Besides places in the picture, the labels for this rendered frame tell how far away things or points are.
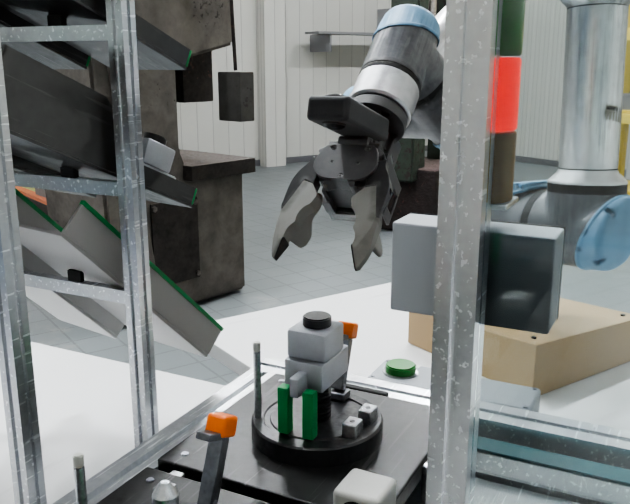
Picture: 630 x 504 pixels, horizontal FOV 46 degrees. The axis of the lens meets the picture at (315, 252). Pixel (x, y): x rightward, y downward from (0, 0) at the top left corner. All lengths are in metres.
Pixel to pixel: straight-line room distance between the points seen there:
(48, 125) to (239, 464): 0.38
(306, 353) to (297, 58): 9.60
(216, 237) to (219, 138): 5.48
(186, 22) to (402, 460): 3.51
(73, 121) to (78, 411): 0.51
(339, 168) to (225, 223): 3.58
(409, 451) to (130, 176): 0.40
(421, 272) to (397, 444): 0.29
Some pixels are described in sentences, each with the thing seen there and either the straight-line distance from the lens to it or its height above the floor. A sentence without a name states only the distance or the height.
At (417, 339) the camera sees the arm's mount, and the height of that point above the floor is 0.87.
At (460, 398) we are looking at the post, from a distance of 0.55.
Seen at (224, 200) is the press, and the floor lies 0.58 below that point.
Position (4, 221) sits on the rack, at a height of 1.22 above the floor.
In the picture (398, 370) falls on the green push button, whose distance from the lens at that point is 0.98.
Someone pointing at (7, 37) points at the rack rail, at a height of 1.38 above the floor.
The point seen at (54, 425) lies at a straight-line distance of 1.14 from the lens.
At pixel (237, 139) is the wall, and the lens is 9.86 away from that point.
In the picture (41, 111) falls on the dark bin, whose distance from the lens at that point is 0.77.
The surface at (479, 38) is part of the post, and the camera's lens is 0.50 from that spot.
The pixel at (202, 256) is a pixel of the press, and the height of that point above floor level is 0.28.
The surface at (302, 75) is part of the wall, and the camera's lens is 10.34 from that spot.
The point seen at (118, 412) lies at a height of 0.86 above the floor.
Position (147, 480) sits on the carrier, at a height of 0.97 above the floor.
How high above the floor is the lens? 1.36
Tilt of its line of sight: 14 degrees down
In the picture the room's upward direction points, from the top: straight up
